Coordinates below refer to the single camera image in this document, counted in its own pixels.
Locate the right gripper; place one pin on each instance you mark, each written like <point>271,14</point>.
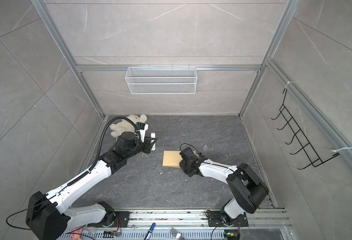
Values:
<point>182,163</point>

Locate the blue marker pen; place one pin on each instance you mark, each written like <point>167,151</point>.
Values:
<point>150,231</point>

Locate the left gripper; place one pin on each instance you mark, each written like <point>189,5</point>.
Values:
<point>147,145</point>

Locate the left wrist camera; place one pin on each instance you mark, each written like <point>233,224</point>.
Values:
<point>140,130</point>

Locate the black wire hook rack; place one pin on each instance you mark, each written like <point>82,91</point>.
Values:
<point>299,136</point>

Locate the silver fork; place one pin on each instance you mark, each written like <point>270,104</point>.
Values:
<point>176,234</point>

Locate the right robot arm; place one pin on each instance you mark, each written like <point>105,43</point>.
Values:
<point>247,188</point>

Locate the white glue stick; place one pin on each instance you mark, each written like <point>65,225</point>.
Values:
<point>153,141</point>

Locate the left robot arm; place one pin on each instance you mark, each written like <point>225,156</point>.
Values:
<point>50,215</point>

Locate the white wire mesh basket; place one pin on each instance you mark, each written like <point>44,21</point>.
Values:
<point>161,80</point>

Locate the yellow envelope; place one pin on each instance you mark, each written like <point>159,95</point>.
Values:
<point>172,159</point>

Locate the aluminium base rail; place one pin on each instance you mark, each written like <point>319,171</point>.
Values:
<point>264,224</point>

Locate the white teddy bear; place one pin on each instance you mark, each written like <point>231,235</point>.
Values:
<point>124,126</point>

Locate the pink object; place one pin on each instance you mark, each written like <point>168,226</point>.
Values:
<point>76,235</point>

